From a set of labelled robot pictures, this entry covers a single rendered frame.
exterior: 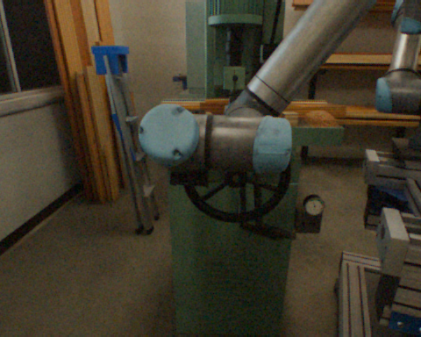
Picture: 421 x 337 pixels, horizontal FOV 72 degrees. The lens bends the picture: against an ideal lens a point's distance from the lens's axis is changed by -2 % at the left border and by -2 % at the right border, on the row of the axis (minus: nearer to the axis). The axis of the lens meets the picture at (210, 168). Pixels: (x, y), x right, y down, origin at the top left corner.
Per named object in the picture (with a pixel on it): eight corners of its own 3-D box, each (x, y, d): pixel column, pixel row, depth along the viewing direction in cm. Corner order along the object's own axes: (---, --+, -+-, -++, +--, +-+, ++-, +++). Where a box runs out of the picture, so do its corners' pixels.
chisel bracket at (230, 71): (223, 94, 98) (224, 68, 95) (223, 89, 112) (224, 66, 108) (245, 94, 98) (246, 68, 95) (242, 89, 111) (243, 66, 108)
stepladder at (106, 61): (129, 236, 194) (85, 46, 153) (141, 216, 218) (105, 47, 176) (153, 235, 192) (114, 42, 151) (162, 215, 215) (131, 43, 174)
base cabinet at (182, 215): (174, 333, 124) (165, 182, 98) (189, 250, 178) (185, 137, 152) (281, 337, 122) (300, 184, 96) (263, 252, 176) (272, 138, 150)
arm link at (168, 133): (201, 165, 34) (130, 161, 35) (208, 175, 45) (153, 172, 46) (205, 100, 35) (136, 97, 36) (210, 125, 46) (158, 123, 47)
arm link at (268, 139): (283, 107, 45) (211, 104, 46) (296, 123, 34) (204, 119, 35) (278, 156, 48) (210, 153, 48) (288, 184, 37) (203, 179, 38)
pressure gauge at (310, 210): (303, 219, 94) (306, 197, 91) (300, 214, 98) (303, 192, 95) (322, 220, 94) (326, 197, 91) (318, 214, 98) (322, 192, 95)
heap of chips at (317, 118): (311, 126, 91) (313, 115, 89) (301, 118, 104) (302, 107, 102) (341, 127, 90) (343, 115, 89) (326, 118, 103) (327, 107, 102)
